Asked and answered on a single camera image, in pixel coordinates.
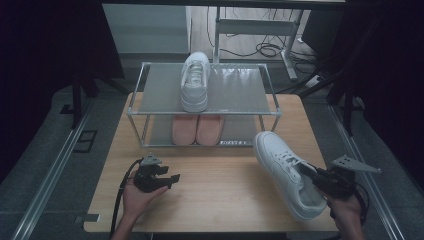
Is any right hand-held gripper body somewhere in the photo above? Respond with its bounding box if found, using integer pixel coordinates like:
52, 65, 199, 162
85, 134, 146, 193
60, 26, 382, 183
316, 154, 383, 199

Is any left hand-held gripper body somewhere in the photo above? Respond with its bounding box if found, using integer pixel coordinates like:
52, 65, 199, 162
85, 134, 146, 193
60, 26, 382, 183
133, 152, 166, 194

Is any white sneaker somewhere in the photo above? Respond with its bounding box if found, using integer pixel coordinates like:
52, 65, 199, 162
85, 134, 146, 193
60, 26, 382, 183
179, 51, 212, 114
252, 130, 328, 222

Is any grey metal shoe rack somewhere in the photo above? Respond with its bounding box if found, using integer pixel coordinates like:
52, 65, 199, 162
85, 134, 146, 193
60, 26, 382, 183
126, 61, 283, 148

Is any person's left hand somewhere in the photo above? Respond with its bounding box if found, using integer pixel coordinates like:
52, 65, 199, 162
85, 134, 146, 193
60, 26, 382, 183
122, 179, 170, 221

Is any person's right hand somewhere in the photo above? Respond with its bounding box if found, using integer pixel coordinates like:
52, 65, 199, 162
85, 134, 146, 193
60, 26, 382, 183
328, 193, 366, 231

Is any black metal stand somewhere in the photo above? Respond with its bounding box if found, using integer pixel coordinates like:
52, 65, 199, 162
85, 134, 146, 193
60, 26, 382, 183
276, 13, 384, 136
59, 71, 131, 129

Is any white power strip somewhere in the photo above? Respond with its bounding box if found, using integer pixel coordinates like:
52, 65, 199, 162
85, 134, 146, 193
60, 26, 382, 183
304, 74, 324, 88

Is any black curtain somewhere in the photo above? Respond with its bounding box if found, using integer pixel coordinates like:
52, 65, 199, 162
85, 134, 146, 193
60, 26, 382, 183
346, 0, 424, 188
0, 0, 124, 181

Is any white cabinet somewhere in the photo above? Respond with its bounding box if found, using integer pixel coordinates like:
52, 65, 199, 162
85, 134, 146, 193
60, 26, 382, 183
102, 3, 193, 55

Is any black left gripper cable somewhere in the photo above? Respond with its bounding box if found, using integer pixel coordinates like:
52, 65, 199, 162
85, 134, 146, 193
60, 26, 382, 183
113, 158, 143, 239

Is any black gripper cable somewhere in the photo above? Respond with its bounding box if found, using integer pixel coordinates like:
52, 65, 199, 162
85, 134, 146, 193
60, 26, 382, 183
328, 181, 372, 228
113, 158, 143, 239

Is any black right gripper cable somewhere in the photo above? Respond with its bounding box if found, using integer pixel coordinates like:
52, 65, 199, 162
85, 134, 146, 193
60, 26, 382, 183
328, 181, 372, 228

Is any aluminium floor rail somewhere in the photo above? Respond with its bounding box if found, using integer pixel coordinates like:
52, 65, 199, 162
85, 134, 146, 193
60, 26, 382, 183
11, 99, 96, 240
328, 104, 406, 240

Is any black coiled cable bundle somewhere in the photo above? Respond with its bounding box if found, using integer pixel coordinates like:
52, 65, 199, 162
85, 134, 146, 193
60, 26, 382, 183
254, 33, 288, 58

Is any thin black floor cable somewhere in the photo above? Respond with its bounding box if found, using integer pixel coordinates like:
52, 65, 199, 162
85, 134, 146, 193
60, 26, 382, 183
206, 6, 258, 58

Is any white desk frame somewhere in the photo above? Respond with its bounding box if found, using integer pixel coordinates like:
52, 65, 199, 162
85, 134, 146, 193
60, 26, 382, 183
213, 6, 305, 82

